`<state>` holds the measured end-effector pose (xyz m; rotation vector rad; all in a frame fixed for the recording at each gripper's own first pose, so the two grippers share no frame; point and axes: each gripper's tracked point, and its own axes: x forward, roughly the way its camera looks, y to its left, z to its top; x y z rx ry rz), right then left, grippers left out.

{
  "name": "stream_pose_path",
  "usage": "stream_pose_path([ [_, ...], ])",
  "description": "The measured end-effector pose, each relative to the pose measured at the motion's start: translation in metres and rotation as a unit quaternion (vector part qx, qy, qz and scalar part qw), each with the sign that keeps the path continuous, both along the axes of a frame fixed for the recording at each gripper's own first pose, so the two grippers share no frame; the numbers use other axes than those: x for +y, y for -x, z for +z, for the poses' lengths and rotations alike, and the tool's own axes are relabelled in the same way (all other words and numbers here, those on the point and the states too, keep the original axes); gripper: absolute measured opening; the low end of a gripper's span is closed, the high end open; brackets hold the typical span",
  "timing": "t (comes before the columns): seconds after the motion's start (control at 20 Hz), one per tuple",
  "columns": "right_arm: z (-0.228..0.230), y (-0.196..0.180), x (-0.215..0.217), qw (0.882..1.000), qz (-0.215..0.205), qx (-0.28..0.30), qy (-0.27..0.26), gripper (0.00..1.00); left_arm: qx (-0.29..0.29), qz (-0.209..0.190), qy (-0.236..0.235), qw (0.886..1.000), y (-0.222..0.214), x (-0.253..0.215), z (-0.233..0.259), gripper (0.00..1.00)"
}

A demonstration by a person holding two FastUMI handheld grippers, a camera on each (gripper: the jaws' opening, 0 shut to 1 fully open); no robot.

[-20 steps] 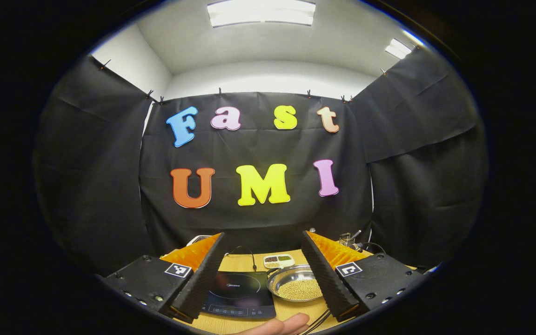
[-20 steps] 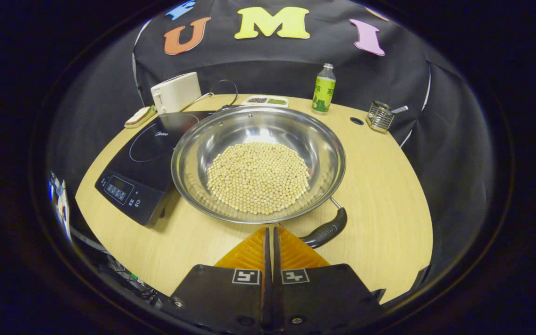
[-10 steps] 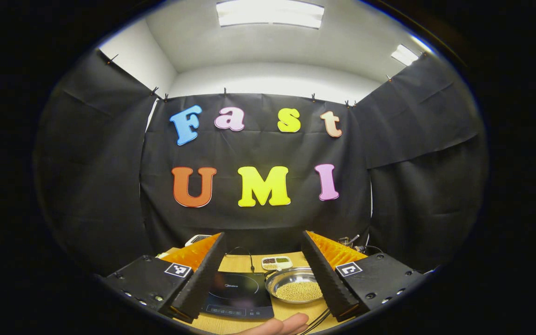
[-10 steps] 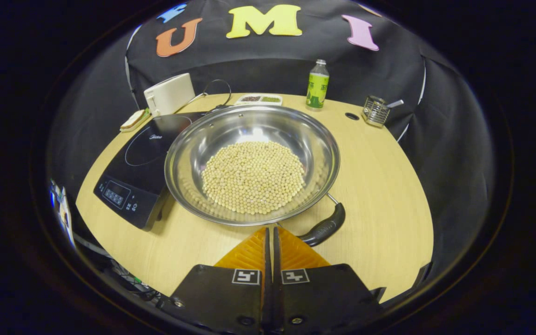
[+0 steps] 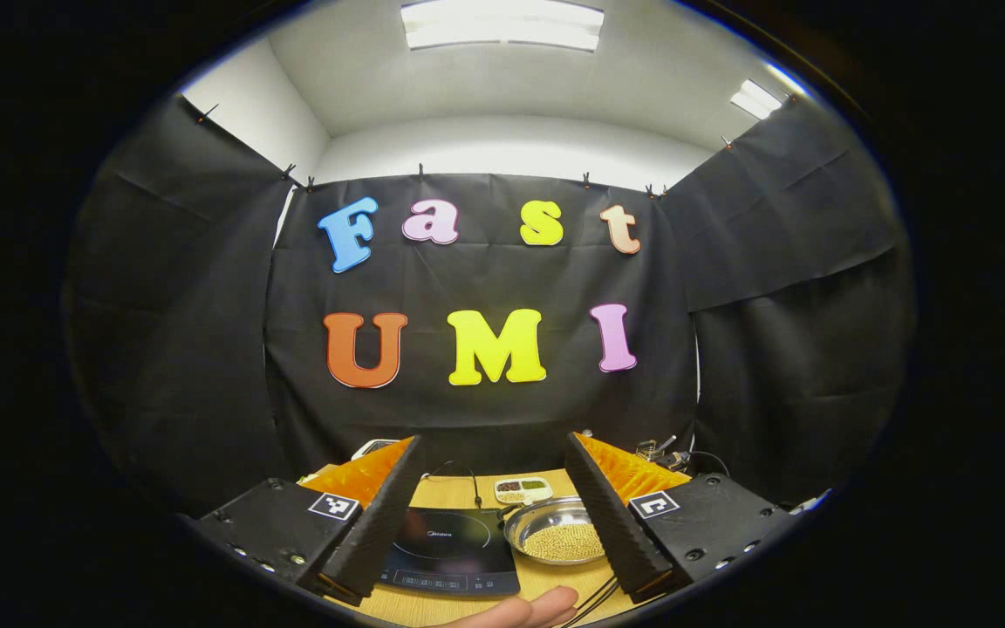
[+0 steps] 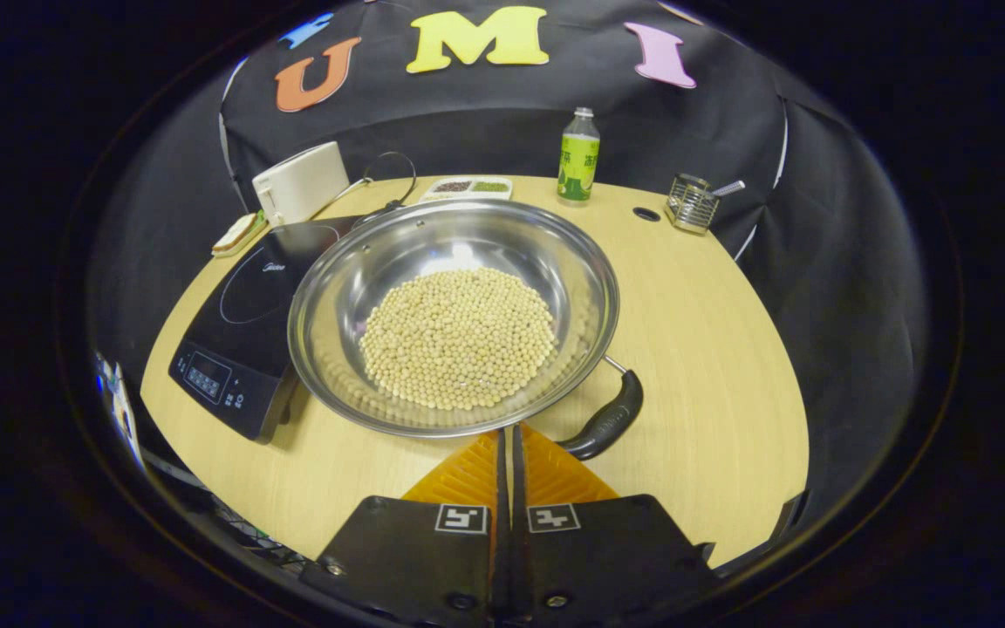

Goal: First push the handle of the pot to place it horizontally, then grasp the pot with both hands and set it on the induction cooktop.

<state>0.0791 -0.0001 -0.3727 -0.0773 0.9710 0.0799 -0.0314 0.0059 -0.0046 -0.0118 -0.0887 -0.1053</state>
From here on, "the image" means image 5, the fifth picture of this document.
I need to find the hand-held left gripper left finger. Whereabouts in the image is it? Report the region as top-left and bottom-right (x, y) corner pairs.
(197, 434), (423, 607)

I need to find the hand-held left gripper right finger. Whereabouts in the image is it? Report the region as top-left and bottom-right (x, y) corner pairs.
(564, 431), (796, 604)

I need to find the stainless steel pot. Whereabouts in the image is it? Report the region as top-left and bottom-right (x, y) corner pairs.
(502, 497), (608, 566)

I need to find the black induction cooktop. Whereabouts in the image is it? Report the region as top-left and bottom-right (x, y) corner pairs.
(379, 508), (521, 599)

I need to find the large soybeans heap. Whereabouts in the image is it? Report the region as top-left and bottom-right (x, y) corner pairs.
(522, 523), (605, 562)

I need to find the metal cutlery holder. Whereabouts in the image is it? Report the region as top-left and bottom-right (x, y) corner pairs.
(636, 434), (693, 473)

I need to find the white divided tray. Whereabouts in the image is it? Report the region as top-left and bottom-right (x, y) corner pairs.
(494, 477), (554, 506)

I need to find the black backdrop cloth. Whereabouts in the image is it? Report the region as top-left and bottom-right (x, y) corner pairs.
(66, 92), (918, 520)

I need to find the small ceiling light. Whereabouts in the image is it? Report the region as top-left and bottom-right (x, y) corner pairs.
(729, 78), (784, 121)

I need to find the long ceiling light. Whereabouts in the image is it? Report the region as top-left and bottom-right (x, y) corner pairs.
(400, 0), (605, 53)

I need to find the black power cable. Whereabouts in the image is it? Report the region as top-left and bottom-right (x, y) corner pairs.
(424, 461), (483, 509)

